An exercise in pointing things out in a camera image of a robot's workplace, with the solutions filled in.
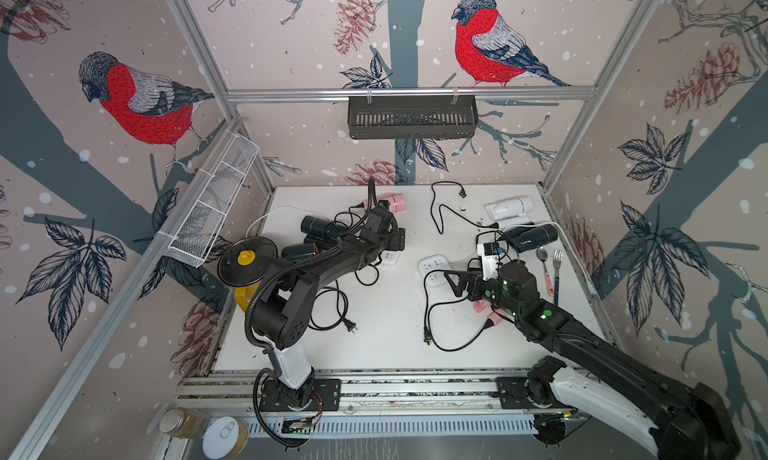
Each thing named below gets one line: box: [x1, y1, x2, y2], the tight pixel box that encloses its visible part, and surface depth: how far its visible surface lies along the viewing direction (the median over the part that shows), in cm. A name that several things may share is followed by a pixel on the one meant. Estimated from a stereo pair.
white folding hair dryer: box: [485, 197, 533, 223], surface depth 109 cm
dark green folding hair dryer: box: [503, 224, 559, 253], surface depth 102 cm
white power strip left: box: [375, 250, 403, 268], surface depth 99 cm
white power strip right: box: [418, 254, 456, 297], surface depth 96 cm
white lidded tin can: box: [202, 416, 249, 460], surface depth 66 cm
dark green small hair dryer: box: [301, 215, 347, 243], surface depth 105 cm
